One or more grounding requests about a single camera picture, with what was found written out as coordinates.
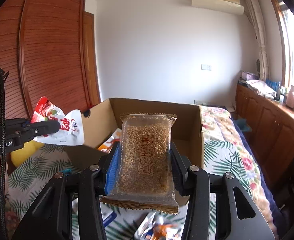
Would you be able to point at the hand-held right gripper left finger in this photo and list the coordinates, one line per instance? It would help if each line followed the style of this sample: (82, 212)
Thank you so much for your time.
(112, 170)

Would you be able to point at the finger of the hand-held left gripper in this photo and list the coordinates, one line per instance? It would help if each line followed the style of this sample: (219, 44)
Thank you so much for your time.
(22, 123)
(42, 128)

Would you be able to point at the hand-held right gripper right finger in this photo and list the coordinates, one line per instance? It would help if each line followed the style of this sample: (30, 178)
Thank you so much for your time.
(178, 170)

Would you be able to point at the white red snack packet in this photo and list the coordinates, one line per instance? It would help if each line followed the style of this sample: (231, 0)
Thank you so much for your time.
(69, 130)

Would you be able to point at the clear sesame candy packet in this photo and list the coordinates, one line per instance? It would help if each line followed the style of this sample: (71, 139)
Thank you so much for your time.
(144, 160)

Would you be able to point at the blue white snack packet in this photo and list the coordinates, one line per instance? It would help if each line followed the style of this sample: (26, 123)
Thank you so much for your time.
(109, 216)

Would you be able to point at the orange blue snack packet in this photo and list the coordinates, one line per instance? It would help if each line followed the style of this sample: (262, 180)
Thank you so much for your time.
(165, 231)

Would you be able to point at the long white snack packet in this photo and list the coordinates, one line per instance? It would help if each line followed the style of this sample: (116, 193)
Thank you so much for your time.
(144, 226)

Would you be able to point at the brown cardboard box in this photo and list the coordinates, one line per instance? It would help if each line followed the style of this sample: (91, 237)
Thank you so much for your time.
(147, 107)

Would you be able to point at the yellow plush toy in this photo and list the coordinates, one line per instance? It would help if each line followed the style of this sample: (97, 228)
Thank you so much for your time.
(24, 155)

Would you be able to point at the leaf print cloth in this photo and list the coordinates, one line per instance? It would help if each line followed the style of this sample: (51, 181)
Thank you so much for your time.
(219, 160)

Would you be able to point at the floral blanket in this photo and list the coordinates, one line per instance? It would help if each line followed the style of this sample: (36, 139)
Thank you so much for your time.
(236, 160)

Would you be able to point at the wooden slatted wardrobe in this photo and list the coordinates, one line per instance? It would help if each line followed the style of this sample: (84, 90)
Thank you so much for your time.
(49, 55)

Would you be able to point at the teal cloth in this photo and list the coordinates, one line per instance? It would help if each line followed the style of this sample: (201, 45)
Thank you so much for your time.
(243, 126)

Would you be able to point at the wooden sideboard cabinet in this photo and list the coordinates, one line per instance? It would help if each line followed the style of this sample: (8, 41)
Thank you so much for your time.
(269, 130)

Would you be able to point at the folded patterned cloths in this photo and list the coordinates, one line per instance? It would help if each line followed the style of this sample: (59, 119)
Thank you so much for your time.
(259, 87)

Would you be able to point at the pink box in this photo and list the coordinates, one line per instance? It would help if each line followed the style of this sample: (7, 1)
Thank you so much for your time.
(249, 75)

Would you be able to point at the blue packets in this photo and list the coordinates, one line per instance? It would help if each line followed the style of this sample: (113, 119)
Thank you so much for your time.
(273, 85)

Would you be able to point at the pink bottle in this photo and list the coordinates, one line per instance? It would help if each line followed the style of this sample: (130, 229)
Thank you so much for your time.
(290, 96)

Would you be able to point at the patterned beige curtain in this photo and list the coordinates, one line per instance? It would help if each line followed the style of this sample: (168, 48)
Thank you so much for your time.
(260, 42)

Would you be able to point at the white wall switch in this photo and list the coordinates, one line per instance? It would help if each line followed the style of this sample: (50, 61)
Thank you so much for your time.
(206, 67)

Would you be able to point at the wall air conditioner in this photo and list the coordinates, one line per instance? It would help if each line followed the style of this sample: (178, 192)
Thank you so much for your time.
(216, 1)

